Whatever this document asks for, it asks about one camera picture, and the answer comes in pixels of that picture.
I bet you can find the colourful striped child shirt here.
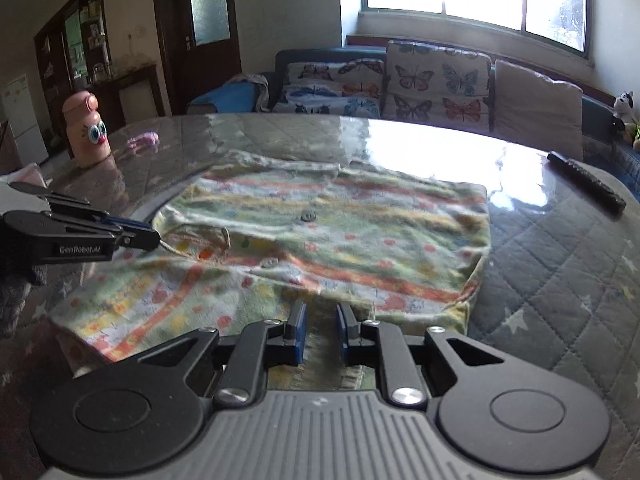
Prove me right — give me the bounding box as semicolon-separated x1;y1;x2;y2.
50;151;490;389

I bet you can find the pink cartoon water bottle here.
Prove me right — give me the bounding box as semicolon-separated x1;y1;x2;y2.
62;90;111;168

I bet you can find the small pink toy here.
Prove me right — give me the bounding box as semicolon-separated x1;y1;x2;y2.
127;131;160;153

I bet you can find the white refrigerator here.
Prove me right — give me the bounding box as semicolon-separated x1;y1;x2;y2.
1;75;49;166

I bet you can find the dark wooden shelf cabinet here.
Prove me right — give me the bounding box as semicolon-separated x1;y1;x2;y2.
34;0;166;155

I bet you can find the blue cloth on sofa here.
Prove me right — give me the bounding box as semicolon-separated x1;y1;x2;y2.
186;74;270;115

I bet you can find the dark wooden door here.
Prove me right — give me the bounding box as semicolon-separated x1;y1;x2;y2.
153;0;241;115

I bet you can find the butterfly seat cushion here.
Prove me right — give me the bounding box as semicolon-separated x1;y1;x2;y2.
272;58;384;119

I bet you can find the butterfly back cushion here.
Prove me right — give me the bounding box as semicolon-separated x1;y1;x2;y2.
382;41;492;134

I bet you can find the dark blue sofa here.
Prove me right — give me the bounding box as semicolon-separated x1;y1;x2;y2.
186;48;639;195

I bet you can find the black remote control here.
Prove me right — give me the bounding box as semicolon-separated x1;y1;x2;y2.
547;151;627;218

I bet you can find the plain beige cushion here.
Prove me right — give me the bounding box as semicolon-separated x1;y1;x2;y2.
494;60;582;160

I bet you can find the black white plush toy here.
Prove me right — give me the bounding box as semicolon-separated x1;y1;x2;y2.
612;91;637;132

